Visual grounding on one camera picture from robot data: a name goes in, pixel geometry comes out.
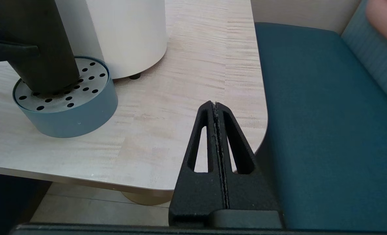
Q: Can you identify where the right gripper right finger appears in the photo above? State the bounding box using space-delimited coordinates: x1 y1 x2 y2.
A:
215 102 280 212

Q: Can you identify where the black plastic cup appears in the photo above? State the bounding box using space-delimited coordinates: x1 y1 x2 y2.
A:
0 0 80 95

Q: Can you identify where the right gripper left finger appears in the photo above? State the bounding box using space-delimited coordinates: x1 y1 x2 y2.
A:
169 101 229 228

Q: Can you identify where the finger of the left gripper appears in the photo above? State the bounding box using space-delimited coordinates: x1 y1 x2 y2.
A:
0 38 39 64

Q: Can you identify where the teal upholstered bench sofa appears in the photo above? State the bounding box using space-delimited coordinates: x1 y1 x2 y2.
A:
255 0 387 232

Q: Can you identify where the large tea drink dispenser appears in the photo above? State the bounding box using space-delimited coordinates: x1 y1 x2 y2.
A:
55 0 168 80

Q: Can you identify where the large round drip tray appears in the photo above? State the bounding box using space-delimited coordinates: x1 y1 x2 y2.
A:
12 56 119 138

